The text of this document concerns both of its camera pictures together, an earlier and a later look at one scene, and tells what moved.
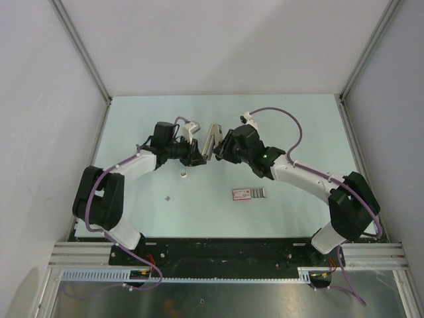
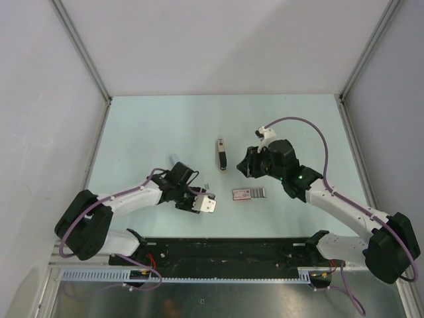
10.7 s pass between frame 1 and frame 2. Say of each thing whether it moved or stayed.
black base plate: stayed
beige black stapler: moved
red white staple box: stayed
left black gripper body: moved
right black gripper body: moved
